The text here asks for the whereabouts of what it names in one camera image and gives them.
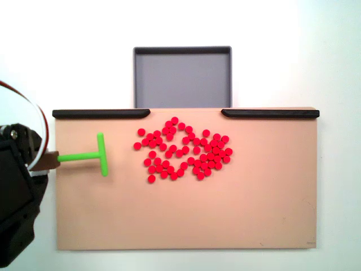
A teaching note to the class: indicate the black guide rail bar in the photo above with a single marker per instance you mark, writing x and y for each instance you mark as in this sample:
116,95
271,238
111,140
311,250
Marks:
98,113
270,114

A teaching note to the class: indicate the red round granule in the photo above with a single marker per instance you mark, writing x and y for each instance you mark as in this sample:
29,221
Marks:
226,159
197,150
210,156
185,149
207,172
206,133
169,154
213,143
216,137
141,131
159,168
165,164
164,174
215,150
179,153
152,169
228,151
185,140
203,157
168,124
157,161
165,130
211,164
225,139
172,130
174,176
174,120
203,141
169,137
181,126
172,148
197,163
204,165
157,133
220,145
152,154
147,162
170,169
200,175
151,178
191,161
158,140
217,158
222,153
207,148
196,170
145,141
180,172
184,165
188,129
152,143
191,136
196,141
163,146
137,145
218,165
149,137

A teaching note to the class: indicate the green T-shaped pusher tool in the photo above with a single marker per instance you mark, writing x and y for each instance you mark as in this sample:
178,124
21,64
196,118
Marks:
103,155

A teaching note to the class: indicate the grey square container tray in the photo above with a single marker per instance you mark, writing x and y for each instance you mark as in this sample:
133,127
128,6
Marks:
183,79

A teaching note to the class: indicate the beige rectangular board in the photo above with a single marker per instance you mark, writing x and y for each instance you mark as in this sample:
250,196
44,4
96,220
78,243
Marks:
253,197

